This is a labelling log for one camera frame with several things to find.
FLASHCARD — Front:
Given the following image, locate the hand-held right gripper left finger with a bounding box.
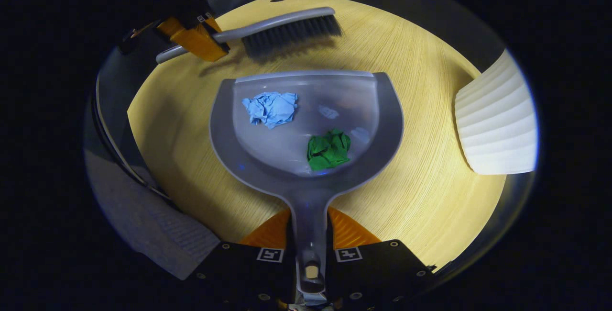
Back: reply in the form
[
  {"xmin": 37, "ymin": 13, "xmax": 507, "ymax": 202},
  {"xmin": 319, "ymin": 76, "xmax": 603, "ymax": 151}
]
[{"xmin": 191, "ymin": 208, "xmax": 295, "ymax": 311}]

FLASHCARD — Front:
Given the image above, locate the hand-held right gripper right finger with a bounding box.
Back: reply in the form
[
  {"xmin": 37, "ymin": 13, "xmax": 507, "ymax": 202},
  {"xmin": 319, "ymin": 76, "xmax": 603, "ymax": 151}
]
[{"xmin": 328, "ymin": 207, "xmax": 437, "ymax": 311}]

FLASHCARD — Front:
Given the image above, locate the small grey broom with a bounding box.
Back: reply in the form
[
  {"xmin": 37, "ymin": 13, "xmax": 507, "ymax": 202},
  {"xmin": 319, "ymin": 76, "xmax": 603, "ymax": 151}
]
[{"xmin": 156, "ymin": 7, "xmax": 343, "ymax": 65}]

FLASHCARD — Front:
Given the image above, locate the blue paper trash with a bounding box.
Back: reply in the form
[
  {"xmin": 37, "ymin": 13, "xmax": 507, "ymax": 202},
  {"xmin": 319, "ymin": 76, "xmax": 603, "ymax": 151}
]
[{"xmin": 241, "ymin": 92, "xmax": 298, "ymax": 130}]

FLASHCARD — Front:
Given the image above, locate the grey plastic dustpan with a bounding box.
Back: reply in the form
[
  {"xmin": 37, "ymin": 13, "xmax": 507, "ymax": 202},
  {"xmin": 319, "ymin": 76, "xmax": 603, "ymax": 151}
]
[{"xmin": 209, "ymin": 69, "xmax": 404, "ymax": 295}]

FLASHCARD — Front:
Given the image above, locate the green paper trash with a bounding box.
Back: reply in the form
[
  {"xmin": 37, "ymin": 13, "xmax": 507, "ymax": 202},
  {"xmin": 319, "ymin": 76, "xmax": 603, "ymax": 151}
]
[{"xmin": 306, "ymin": 128, "xmax": 351, "ymax": 173}]

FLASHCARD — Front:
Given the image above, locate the white ribbed garbage bin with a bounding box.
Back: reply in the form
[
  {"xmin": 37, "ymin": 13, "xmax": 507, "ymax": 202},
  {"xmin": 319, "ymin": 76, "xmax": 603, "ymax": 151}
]
[{"xmin": 454, "ymin": 49, "xmax": 539, "ymax": 176}]

